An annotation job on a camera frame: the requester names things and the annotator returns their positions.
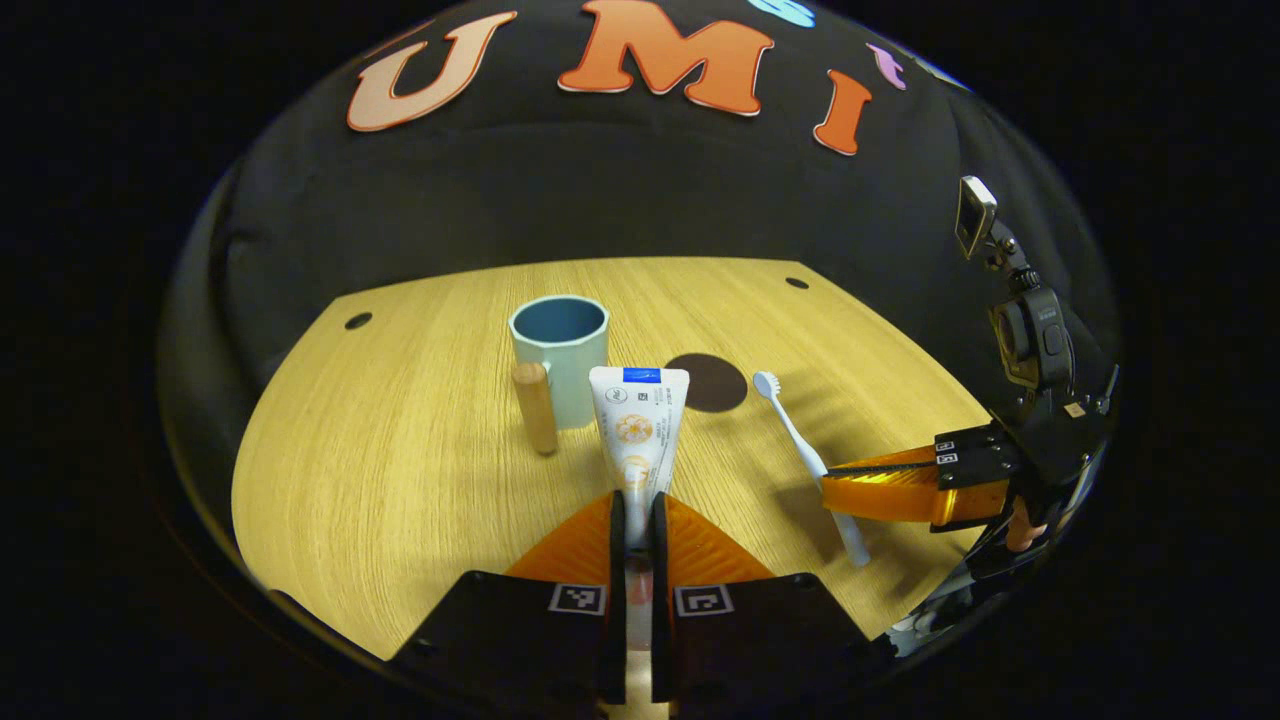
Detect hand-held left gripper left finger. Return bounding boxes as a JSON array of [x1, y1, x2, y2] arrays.
[[390, 490, 627, 706]]

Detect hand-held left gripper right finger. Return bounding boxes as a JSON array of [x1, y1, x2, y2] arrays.
[[650, 492, 881, 706]]

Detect white toothbrush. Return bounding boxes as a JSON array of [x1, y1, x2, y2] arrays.
[[752, 371, 871, 568]]

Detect white toothpaste tube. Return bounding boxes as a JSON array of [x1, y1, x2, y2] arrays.
[[588, 366, 691, 656]]

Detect light blue cup wooden handle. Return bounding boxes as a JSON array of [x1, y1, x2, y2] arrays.
[[508, 295, 611, 456]]

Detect dark brown round coaster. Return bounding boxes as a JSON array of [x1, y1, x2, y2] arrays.
[[664, 353, 749, 414]]

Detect black backdrop cloth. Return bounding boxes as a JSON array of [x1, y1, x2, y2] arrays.
[[155, 0, 1121, 561]]

